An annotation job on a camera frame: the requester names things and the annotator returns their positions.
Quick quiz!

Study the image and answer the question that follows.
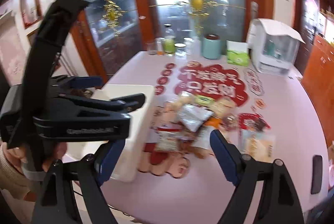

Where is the silver foil snack packet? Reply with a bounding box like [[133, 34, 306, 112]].
[[177, 104, 213, 132]]

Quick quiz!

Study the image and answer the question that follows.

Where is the person's left hand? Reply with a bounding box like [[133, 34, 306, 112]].
[[0, 141, 69, 185]]

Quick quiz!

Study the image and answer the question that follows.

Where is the red white snack packet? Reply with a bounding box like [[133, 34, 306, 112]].
[[154, 127, 182, 153]]

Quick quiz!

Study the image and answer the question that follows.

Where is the black phone on table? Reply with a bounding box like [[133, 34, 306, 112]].
[[310, 155, 323, 195]]

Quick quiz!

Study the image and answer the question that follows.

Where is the clear drinking glass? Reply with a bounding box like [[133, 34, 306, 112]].
[[146, 41, 157, 55]]

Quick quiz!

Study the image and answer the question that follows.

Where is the red festive table mat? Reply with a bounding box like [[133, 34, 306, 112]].
[[136, 60, 272, 179]]

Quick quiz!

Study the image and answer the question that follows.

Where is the beige cracker snack packet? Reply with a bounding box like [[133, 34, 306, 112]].
[[239, 130, 276, 163]]

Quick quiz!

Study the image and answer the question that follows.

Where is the white plastic storage bin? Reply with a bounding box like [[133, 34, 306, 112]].
[[61, 84, 155, 183]]

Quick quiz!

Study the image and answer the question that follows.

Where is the orange base metal jar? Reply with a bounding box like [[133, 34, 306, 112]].
[[155, 37, 164, 55]]

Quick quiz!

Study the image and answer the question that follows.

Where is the small clear glass jar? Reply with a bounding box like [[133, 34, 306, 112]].
[[174, 43, 186, 57]]

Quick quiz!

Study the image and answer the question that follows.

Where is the green pineapple cake packet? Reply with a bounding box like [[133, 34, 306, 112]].
[[195, 95, 215, 107]]

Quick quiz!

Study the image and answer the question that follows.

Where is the green label glass bottle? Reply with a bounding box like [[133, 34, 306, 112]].
[[164, 24, 175, 55]]

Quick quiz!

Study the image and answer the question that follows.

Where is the white pill bottle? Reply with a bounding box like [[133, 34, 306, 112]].
[[183, 37, 193, 55]]

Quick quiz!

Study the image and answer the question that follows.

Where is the dark red snack packet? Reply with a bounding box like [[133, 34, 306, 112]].
[[238, 113, 271, 132]]

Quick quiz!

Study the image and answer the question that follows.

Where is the yellow puffed snack packet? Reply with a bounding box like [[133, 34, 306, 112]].
[[209, 97, 236, 119]]

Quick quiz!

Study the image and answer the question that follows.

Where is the mixed nuts snack packet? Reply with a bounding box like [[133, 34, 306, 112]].
[[220, 114, 238, 132]]

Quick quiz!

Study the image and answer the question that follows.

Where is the teal cylindrical canister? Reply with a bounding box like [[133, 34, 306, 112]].
[[201, 33, 221, 60]]

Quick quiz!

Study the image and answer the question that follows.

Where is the green tissue box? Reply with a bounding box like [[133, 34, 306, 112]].
[[226, 41, 250, 67]]

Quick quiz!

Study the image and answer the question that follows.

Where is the orange wooden cabinet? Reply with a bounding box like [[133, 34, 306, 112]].
[[302, 35, 333, 144]]

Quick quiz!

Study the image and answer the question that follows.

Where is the white countertop appliance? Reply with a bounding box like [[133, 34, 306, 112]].
[[246, 18, 304, 76]]

